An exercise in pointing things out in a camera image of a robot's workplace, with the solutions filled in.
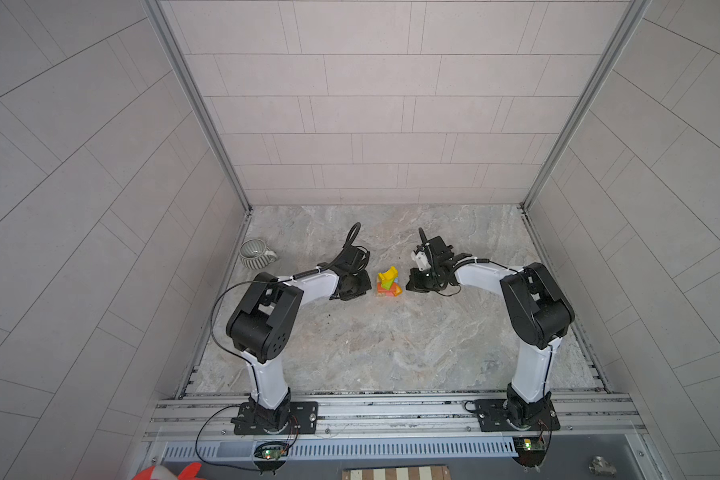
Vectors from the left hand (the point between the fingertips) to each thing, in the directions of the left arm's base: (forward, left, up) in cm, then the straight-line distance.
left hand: (376, 283), depth 95 cm
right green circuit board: (-43, -36, 0) cm, 56 cm away
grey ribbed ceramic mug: (+9, +41, +2) cm, 42 cm away
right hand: (-1, -9, 0) cm, 9 cm away
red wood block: (-4, -4, +1) cm, 6 cm away
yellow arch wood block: (0, -4, +6) cm, 7 cm away
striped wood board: (-47, -10, +3) cm, 48 cm away
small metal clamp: (-45, -49, +3) cm, 67 cm away
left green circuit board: (-44, +23, +3) cm, 50 cm away
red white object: (-47, +45, +6) cm, 65 cm away
